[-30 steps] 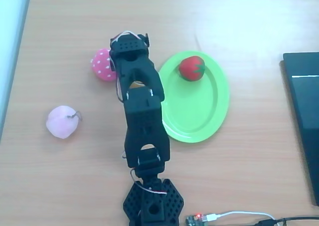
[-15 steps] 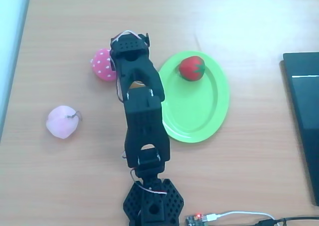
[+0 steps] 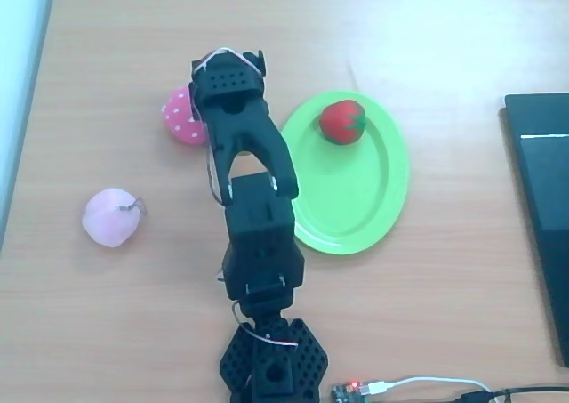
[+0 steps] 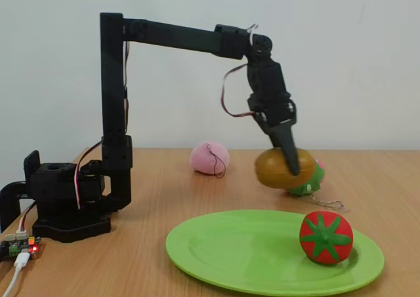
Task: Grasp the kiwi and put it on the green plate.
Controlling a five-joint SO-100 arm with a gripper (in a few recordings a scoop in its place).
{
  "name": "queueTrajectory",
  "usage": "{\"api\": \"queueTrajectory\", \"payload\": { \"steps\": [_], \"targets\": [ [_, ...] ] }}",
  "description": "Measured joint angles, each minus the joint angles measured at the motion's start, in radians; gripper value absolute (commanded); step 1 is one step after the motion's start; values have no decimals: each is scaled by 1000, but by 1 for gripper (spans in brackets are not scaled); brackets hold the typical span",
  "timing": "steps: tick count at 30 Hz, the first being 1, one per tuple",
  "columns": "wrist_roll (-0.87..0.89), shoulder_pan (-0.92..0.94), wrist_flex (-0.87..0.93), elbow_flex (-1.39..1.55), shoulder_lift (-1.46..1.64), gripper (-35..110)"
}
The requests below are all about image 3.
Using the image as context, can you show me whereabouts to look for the pale pink toy peach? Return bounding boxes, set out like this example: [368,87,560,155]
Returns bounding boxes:
[81,187,148,247]

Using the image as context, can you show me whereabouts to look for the white usb cable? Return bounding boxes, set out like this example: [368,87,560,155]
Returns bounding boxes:
[360,375,493,398]

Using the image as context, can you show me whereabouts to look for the green oval plate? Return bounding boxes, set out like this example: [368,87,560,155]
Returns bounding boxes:
[280,90,410,256]

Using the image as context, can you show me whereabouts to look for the black power cable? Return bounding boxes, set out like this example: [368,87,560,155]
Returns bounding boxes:
[453,384,569,403]

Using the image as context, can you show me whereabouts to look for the red white servo cable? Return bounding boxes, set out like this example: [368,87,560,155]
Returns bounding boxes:
[229,300,300,347]
[204,144,232,207]
[192,46,267,74]

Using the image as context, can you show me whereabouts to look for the pink plush strawberry keychain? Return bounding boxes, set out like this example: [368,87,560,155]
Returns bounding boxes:
[160,84,210,146]

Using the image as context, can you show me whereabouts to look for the motor control circuit board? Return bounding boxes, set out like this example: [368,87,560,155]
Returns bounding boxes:
[331,379,373,403]

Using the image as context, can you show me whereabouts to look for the black laptop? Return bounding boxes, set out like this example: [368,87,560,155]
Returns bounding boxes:
[504,92,569,368]

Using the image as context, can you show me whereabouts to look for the red toy tomato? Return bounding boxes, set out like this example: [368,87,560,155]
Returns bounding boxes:
[318,100,367,146]

